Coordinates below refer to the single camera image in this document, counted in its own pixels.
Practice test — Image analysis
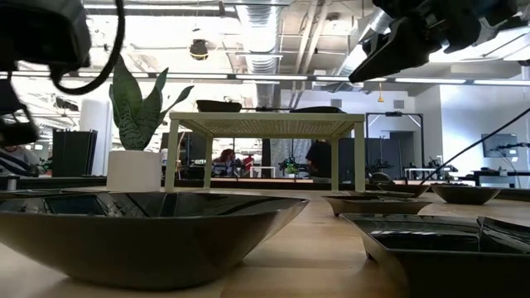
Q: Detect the dark partition wall panel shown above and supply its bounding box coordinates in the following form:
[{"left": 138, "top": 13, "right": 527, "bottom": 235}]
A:
[{"left": 330, "top": 137, "right": 415, "bottom": 185}]

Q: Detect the white plant pot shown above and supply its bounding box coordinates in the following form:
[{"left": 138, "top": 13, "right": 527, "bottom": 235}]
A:
[{"left": 106, "top": 149, "right": 163, "bottom": 192}]

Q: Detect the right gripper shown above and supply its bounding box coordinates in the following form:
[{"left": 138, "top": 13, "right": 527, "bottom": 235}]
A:
[{"left": 349, "top": 0, "right": 484, "bottom": 83}]

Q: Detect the wooden background table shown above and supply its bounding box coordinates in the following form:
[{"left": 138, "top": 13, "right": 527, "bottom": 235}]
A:
[{"left": 209, "top": 177, "right": 315, "bottom": 185}]

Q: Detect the black aluminium table frame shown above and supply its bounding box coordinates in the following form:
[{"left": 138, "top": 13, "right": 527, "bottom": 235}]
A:
[{"left": 0, "top": 175, "right": 530, "bottom": 203}]

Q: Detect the black domed chair back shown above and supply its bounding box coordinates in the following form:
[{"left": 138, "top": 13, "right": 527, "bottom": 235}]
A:
[{"left": 368, "top": 171, "right": 395, "bottom": 185}]

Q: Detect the black small square mini plate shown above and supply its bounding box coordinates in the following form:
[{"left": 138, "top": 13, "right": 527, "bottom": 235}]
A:
[{"left": 341, "top": 213, "right": 530, "bottom": 298}]

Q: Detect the wall monitor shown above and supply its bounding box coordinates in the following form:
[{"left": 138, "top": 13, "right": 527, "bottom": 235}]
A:
[{"left": 481, "top": 132, "right": 519, "bottom": 158}]

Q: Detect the dark ceiling fixture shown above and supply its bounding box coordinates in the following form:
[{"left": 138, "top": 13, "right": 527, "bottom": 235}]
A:
[{"left": 189, "top": 39, "right": 210, "bottom": 61}]

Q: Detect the black background frame bar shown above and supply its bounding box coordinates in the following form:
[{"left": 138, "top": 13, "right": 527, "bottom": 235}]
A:
[{"left": 242, "top": 106, "right": 296, "bottom": 113}]

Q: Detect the green snake plant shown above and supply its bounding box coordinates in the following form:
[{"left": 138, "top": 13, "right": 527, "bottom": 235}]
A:
[{"left": 108, "top": 53, "right": 195, "bottom": 152}]

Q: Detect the right arm long black cable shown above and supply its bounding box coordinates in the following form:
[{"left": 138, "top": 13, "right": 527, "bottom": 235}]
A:
[{"left": 418, "top": 107, "right": 530, "bottom": 186}]

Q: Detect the dark background screen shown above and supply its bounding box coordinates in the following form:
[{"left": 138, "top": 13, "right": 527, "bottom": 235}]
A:
[{"left": 180, "top": 132, "right": 207, "bottom": 180}]

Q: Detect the black wavy square mini plate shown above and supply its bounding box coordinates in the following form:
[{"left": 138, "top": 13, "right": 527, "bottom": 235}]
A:
[{"left": 195, "top": 99, "right": 243, "bottom": 113}]

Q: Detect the silver spiral ceiling duct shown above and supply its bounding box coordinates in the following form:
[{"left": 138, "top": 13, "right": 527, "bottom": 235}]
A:
[
  {"left": 238, "top": 0, "right": 287, "bottom": 109},
  {"left": 333, "top": 7, "right": 394, "bottom": 79}
]

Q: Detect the black slatted panel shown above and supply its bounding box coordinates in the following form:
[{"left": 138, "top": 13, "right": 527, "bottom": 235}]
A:
[{"left": 51, "top": 129, "right": 99, "bottom": 178}]

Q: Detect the black leaf-shaped mini plate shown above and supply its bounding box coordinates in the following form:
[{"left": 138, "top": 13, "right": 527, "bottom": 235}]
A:
[{"left": 430, "top": 185, "right": 502, "bottom": 206}]

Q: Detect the white background table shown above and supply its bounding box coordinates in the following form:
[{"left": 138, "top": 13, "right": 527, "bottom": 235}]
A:
[{"left": 403, "top": 167, "right": 439, "bottom": 181}]

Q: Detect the white round column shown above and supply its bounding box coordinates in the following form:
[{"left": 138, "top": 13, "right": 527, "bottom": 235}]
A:
[{"left": 79, "top": 97, "right": 113, "bottom": 177}]

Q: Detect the black background desk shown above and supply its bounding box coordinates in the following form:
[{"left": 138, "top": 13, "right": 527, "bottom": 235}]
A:
[{"left": 471, "top": 168, "right": 530, "bottom": 188}]

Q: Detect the pale green perforated metal shelf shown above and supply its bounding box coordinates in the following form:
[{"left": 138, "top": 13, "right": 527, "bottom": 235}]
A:
[{"left": 164, "top": 111, "right": 366, "bottom": 194}]

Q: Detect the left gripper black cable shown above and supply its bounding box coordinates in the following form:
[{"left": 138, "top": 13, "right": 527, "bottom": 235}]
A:
[{"left": 48, "top": 0, "right": 127, "bottom": 96}]

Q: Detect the black background station frame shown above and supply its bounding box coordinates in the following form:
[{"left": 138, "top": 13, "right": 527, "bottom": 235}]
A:
[{"left": 365, "top": 111, "right": 424, "bottom": 183}]

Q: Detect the black wavy oval mini plate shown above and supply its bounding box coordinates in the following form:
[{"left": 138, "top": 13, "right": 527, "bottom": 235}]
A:
[
  {"left": 0, "top": 190, "right": 311, "bottom": 291},
  {"left": 289, "top": 106, "right": 347, "bottom": 114}
]

